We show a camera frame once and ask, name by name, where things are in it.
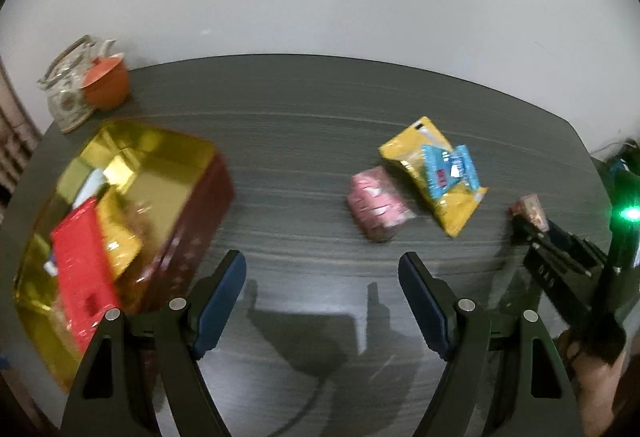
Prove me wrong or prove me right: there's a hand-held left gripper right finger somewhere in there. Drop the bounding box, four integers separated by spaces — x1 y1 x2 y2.
398 251 583 437

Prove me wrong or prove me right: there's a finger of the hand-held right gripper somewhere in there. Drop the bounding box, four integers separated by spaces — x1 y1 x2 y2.
547 219 608 268
511 214 593 275

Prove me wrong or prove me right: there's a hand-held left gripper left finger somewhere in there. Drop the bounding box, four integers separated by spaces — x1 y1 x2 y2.
60 249 247 437

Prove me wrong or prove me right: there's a small pale pink snack packet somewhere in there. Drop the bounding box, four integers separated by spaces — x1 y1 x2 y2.
510 194 548 230

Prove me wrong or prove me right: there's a large yellow snack packet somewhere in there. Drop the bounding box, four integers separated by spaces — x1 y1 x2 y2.
378 116 489 238

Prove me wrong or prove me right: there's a gold tin box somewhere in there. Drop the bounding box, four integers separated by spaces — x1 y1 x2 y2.
12 118 236 393

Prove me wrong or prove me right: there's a yellow foil snack packet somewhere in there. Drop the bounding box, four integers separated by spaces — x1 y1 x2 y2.
95 190 143 280

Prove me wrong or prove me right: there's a red snack packet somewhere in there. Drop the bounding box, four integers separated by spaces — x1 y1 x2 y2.
50 197 123 355

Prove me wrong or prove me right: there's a white and blue snack packet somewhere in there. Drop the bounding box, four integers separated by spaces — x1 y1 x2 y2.
72 167 108 210

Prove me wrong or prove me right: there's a person's right hand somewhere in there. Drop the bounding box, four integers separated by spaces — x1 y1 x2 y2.
557 329 631 437

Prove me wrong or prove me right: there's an orange lidded tea cup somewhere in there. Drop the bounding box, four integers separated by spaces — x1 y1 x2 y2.
80 52 132 112

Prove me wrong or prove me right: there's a floral ceramic teapot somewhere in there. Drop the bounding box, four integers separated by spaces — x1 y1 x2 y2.
37 34 118 134

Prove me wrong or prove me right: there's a beige patterned curtain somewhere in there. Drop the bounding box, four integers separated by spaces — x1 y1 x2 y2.
0 57 43 198

